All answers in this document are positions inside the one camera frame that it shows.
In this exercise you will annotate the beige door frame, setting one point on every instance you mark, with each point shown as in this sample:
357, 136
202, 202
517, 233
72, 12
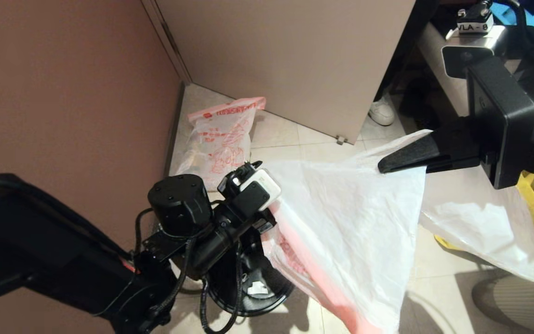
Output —
169, 46

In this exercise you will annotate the small metal door stop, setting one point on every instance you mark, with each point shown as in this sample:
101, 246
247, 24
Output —
341, 139

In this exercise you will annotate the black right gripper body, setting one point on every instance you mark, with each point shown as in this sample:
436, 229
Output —
508, 125

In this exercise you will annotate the black trouser leg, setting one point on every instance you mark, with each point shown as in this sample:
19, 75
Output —
401, 55

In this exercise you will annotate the beige door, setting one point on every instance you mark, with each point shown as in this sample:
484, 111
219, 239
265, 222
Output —
295, 55

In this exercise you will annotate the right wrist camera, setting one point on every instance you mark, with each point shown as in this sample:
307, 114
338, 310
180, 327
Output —
471, 46

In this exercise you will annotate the cream ribbed pedestal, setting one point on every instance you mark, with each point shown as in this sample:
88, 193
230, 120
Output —
526, 306

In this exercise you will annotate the white wood-grain table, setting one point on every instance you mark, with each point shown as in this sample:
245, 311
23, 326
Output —
454, 95

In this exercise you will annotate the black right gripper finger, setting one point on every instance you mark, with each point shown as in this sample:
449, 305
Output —
457, 163
443, 146

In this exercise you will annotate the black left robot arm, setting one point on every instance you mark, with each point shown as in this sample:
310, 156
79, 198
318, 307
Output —
40, 246

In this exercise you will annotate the black trash bin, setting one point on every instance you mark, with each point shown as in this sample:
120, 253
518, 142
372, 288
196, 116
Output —
267, 273

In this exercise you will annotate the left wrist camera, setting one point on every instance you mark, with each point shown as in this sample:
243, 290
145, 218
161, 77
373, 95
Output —
262, 185

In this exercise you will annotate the clear pink-edged new trash bag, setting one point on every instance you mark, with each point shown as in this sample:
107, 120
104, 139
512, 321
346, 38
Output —
350, 208

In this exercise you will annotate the white paper scrap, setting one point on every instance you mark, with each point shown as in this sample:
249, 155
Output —
257, 288

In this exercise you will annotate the white red-printed used trash bag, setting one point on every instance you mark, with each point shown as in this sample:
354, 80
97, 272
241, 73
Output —
220, 139

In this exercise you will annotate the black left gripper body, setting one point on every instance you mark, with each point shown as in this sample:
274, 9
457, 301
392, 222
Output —
230, 236

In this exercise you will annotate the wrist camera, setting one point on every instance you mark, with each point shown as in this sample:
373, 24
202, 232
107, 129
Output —
262, 185
471, 46

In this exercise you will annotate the white shoe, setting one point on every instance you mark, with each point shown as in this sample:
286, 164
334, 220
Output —
382, 113

